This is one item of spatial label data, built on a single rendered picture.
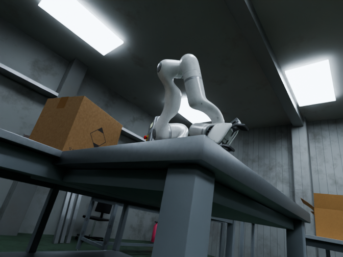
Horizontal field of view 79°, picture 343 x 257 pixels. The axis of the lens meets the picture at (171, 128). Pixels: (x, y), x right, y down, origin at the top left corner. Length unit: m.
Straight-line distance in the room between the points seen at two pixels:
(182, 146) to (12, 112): 4.35
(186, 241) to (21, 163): 0.52
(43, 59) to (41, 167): 4.40
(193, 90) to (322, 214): 1.84
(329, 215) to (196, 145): 2.20
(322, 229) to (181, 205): 2.17
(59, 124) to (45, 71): 4.01
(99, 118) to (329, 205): 2.12
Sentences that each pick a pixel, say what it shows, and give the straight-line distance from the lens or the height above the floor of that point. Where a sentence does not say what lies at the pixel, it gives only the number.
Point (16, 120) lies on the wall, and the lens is 4.58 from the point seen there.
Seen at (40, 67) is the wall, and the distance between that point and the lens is 4.96.
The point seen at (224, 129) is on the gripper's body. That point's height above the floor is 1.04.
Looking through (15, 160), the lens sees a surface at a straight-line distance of 0.70.
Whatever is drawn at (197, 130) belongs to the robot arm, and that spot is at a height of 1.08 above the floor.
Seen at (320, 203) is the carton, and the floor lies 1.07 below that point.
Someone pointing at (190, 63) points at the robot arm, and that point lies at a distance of 1.05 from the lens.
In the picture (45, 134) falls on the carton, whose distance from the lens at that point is 1.03.
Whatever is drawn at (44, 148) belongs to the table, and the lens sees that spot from 0.68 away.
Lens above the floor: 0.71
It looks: 23 degrees up
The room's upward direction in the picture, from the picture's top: 11 degrees clockwise
